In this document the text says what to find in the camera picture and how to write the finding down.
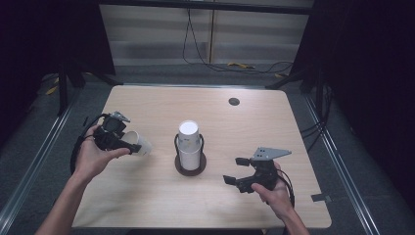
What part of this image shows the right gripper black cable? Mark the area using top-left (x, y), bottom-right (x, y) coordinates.
top-left (276, 168), bottom-right (297, 209)

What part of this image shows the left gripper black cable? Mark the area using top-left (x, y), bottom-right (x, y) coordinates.
top-left (69, 113), bottom-right (111, 175)

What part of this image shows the person's right hand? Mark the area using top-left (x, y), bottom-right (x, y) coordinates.
top-left (251, 162), bottom-right (294, 220)

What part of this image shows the grey tape piece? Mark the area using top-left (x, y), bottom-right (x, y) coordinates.
top-left (310, 193), bottom-right (333, 203)

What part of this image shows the bundle of black cables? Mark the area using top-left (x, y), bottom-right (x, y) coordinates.
top-left (300, 83), bottom-right (331, 153)

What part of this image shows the clear plastic cup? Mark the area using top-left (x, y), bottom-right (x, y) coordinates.
top-left (120, 130), bottom-right (154, 157)

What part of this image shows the long black floor cable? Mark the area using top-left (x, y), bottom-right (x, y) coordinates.
top-left (181, 8), bottom-right (295, 74)

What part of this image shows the metal floor rail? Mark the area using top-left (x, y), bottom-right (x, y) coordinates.
top-left (302, 93), bottom-right (382, 235)
top-left (0, 92), bottom-right (82, 227)

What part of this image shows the black metal stand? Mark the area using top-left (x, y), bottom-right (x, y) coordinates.
top-left (57, 62), bottom-right (115, 118)

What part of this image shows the person's left hand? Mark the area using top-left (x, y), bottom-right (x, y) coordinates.
top-left (73, 125), bottom-right (131, 184)

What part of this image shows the stack of white cups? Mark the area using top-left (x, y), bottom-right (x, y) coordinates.
top-left (177, 119), bottom-right (202, 171)

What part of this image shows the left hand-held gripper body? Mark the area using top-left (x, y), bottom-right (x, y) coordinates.
top-left (93, 111), bottom-right (131, 152)

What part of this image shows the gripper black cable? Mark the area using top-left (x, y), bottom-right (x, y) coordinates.
top-left (69, 113), bottom-right (111, 175)
top-left (276, 168), bottom-right (297, 209)

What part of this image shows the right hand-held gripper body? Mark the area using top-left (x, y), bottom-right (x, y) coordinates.
top-left (237, 146), bottom-right (293, 194)

